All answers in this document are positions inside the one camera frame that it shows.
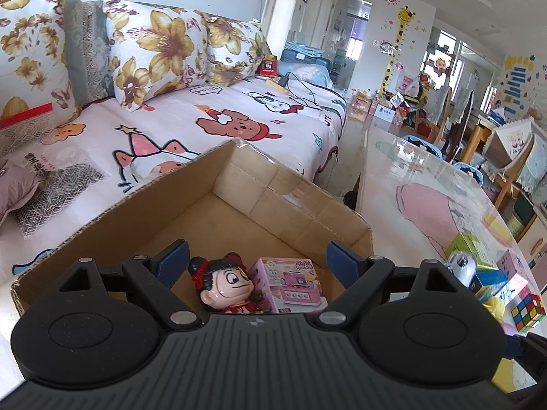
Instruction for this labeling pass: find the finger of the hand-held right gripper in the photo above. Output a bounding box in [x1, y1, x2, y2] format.
[504, 332, 547, 394]

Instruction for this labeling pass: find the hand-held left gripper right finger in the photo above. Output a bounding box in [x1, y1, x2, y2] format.
[318, 240, 467, 330]

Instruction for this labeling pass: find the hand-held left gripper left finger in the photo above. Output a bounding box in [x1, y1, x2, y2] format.
[55, 239, 204, 330]

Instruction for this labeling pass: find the red dressed doll figurine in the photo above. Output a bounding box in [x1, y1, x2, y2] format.
[188, 252, 258, 315]

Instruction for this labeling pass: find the pink barcode toy box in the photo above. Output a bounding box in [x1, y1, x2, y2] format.
[246, 257, 329, 315]

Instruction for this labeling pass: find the long blue box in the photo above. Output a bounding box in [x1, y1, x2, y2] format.
[470, 270, 510, 300]

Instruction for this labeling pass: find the brown cardboard box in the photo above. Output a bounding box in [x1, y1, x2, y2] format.
[9, 139, 374, 322]

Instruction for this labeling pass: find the green printed box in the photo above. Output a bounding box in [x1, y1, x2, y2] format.
[444, 232, 499, 272]

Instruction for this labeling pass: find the colourful puzzle cube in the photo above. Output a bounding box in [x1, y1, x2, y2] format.
[510, 293, 547, 333]

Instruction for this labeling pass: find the yellow ball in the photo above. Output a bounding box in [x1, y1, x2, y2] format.
[482, 295, 507, 322]

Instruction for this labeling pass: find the pink box with teal edge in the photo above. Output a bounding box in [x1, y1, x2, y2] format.
[491, 274, 542, 309]

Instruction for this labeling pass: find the pink box with blue cartoon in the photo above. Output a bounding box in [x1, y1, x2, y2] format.
[495, 248, 529, 285]

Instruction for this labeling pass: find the cream cabinet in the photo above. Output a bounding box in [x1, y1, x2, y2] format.
[517, 218, 547, 273]

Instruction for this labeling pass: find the silver astronaut figure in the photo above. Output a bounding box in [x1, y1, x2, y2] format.
[446, 250, 479, 294]

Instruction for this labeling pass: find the blue plastic stool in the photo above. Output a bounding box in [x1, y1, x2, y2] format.
[452, 162, 484, 185]
[403, 134, 443, 160]

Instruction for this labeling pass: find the cartoon print sofa cover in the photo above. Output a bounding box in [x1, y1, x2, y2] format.
[0, 74, 349, 283]

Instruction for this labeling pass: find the dusty pink cushion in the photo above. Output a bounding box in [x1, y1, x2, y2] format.
[0, 159, 42, 228]

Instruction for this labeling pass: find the light blue bedding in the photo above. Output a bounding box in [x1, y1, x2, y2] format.
[294, 63, 335, 89]

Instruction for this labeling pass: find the flat yellow item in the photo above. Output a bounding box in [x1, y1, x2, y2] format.
[264, 77, 289, 95]

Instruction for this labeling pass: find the wooden chair with cloth covers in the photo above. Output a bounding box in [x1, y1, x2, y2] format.
[484, 117, 547, 204]

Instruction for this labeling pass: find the floral pillow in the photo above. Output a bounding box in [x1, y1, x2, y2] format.
[204, 16, 268, 88]
[0, 0, 83, 125]
[103, 0, 209, 113]

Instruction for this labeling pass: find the small red box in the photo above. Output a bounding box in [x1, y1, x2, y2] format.
[258, 54, 280, 77]

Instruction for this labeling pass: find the blue storage case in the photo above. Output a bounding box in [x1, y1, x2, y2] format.
[281, 40, 333, 70]

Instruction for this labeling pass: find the giraffe height chart sticker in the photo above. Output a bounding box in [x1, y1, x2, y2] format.
[378, 6, 418, 95]

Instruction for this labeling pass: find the grey patterned pillow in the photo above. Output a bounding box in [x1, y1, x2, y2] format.
[63, 0, 117, 108]

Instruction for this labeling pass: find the black charger with cable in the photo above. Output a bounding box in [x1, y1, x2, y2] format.
[277, 72, 327, 112]

